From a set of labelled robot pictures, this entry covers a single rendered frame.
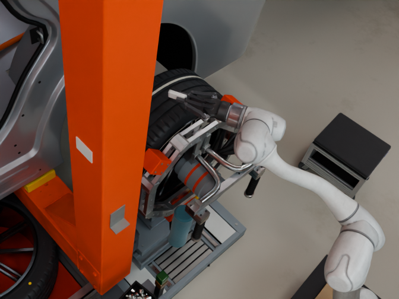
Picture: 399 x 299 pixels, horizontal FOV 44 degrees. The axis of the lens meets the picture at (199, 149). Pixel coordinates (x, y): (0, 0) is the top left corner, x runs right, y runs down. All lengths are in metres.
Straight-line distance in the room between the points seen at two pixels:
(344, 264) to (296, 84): 2.37
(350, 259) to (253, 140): 0.54
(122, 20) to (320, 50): 3.43
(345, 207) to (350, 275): 0.25
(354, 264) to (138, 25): 1.13
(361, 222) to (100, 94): 1.12
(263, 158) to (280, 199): 1.60
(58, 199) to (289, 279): 1.43
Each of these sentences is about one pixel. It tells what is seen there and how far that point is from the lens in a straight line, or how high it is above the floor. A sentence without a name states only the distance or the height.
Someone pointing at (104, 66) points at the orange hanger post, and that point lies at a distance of 1.08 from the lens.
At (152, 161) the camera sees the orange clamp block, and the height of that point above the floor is 1.11.
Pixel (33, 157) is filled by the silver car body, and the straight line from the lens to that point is 2.10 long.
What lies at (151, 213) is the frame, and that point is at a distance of 2.12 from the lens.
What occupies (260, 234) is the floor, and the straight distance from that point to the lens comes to 3.05.
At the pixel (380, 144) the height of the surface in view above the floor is 0.34.
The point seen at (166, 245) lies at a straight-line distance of 2.72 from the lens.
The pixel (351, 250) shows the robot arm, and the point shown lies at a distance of 1.82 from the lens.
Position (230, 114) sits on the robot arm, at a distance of 1.77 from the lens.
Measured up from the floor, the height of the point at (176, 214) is 0.74.
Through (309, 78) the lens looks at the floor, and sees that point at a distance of 4.06.
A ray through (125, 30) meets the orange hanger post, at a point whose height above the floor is 1.92.
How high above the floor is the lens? 2.59
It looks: 52 degrees down
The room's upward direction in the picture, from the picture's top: 15 degrees clockwise
